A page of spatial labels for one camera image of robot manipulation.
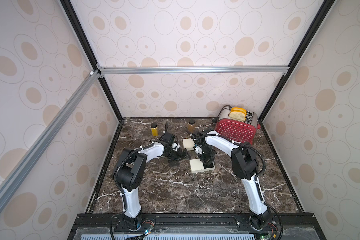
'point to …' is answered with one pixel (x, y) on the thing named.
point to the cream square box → (197, 166)
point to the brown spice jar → (191, 126)
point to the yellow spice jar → (154, 129)
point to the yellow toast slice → (239, 109)
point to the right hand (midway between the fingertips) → (207, 165)
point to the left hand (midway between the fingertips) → (188, 159)
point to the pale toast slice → (237, 115)
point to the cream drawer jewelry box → (188, 144)
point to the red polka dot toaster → (238, 130)
